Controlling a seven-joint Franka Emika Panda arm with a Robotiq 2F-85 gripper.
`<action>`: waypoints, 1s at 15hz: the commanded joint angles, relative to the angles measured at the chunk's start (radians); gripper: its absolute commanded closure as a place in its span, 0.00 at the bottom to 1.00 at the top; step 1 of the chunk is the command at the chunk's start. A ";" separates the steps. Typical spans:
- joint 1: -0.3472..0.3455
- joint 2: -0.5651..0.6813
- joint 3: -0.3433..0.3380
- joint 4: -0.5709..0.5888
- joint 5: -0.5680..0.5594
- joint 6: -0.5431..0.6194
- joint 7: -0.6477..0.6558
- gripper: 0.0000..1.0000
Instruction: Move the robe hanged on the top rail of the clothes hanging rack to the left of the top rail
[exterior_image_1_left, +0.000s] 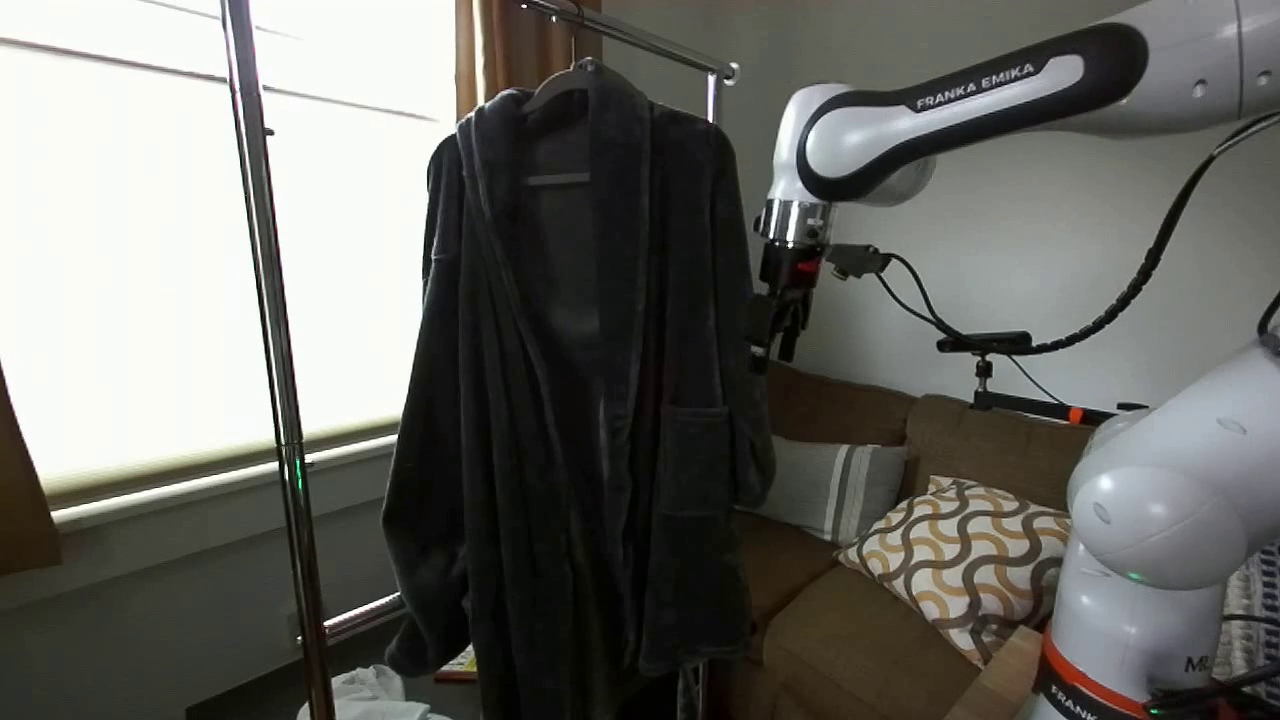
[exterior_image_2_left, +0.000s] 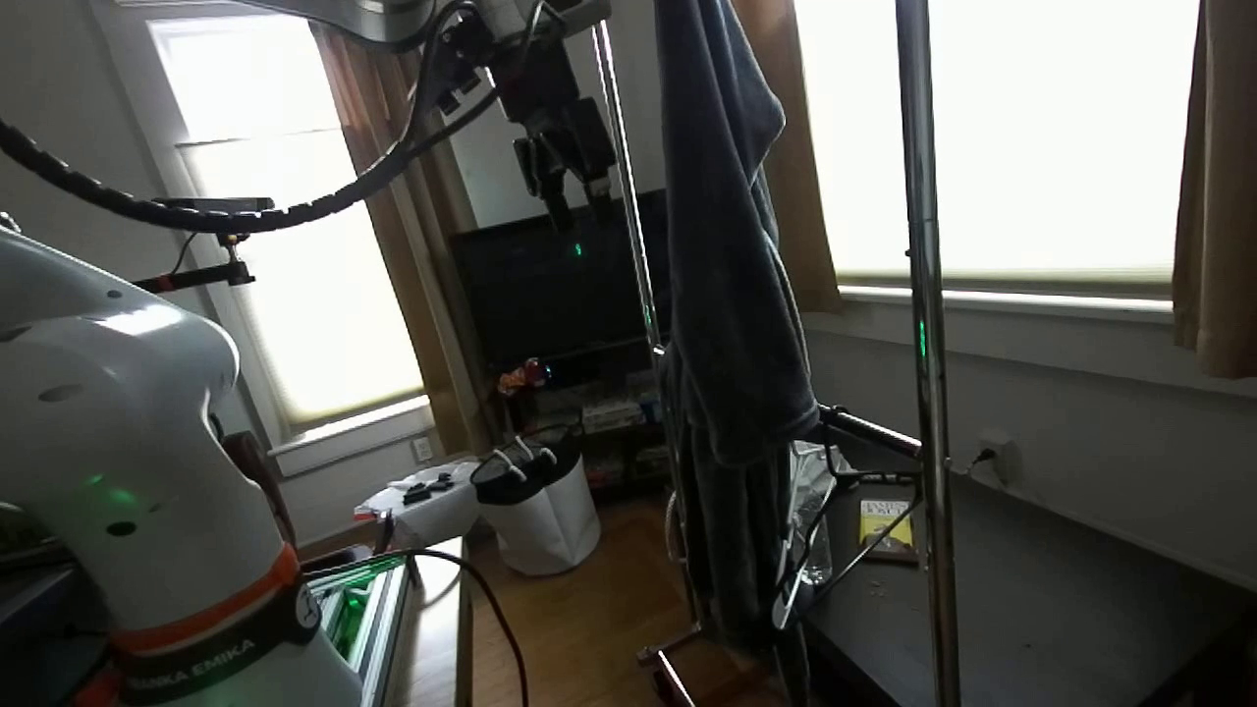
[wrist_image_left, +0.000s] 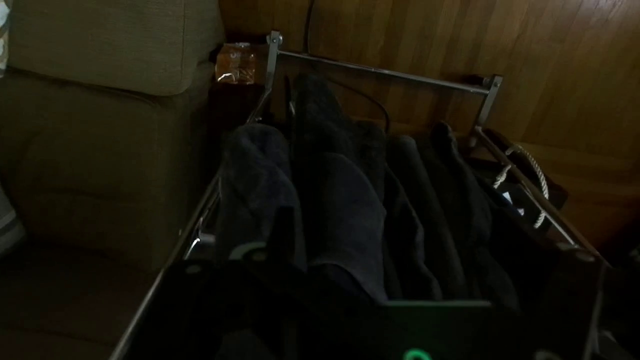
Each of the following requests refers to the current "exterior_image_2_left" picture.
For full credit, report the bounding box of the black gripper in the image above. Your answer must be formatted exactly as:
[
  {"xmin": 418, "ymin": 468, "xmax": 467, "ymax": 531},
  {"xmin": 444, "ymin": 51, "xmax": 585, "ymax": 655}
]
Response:
[{"xmin": 490, "ymin": 37, "xmax": 623, "ymax": 232}]

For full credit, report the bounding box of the dark grey plush robe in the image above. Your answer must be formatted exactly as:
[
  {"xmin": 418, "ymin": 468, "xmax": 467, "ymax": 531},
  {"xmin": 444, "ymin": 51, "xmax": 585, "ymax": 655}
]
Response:
[{"xmin": 653, "ymin": 0, "xmax": 825, "ymax": 663}]

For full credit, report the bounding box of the chrome clothes hanging rack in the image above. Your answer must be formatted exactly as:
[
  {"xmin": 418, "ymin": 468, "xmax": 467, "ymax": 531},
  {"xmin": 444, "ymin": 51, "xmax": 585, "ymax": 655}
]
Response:
[{"xmin": 588, "ymin": 0, "xmax": 967, "ymax": 707}]

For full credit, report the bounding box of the black television monitor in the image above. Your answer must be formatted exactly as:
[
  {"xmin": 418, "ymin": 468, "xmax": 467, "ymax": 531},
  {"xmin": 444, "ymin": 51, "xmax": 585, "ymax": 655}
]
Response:
[{"xmin": 444, "ymin": 188, "xmax": 678, "ymax": 496}]

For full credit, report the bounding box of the brown window curtain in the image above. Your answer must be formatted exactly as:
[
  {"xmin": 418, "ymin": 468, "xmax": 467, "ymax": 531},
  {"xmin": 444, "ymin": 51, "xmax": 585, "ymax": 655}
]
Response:
[
  {"xmin": 1172, "ymin": 0, "xmax": 1257, "ymax": 385},
  {"xmin": 727, "ymin": 0, "xmax": 846, "ymax": 318},
  {"xmin": 315, "ymin": 24, "xmax": 498, "ymax": 461}
]

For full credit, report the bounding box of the white window blind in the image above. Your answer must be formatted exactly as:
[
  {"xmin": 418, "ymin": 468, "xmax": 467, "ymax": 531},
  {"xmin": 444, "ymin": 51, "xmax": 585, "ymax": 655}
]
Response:
[
  {"xmin": 146, "ymin": 12, "xmax": 427, "ymax": 436},
  {"xmin": 789, "ymin": 0, "xmax": 1208, "ymax": 294}
]

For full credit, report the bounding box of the white bin with black bag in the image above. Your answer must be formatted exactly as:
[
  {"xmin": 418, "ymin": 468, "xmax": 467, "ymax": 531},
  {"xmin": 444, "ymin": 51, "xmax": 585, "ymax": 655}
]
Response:
[{"xmin": 467, "ymin": 442, "xmax": 604, "ymax": 583}]

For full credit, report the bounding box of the white game controller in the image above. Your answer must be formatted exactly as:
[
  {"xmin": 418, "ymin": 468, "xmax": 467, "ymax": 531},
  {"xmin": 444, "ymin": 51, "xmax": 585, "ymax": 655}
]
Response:
[{"xmin": 351, "ymin": 456, "xmax": 484, "ymax": 555}]

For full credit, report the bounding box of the clear plastic bag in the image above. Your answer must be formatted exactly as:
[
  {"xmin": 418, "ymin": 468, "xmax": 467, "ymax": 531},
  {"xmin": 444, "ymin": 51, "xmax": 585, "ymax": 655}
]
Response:
[{"xmin": 768, "ymin": 432, "xmax": 846, "ymax": 637}]

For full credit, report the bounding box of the yellow small box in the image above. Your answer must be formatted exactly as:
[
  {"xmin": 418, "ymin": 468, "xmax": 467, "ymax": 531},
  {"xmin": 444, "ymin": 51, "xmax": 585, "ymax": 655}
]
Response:
[{"xmin": 856, "ymin": 490, "xmax": 925, "ymax": 566}]

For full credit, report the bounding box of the black low table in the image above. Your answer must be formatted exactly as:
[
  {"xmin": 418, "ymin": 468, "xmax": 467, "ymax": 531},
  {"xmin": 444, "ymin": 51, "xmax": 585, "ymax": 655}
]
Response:
[{"xmin": 795, "ymin": 405, "xmax": 1257, "ymax": 707}]

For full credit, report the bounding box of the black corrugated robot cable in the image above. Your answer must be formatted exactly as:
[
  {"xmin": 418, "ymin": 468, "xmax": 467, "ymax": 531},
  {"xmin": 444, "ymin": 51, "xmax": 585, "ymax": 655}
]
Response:
[{"xmin": 0, "ymin": 0, "xmax": 506, "ymax": 239}]

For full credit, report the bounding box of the thin black floor cable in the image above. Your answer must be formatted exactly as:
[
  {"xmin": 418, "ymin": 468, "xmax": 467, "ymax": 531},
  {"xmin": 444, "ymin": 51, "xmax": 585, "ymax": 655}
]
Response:
[{"xmin": 376, "ymin": 542, "xmax": 533, "ymax": 707}]

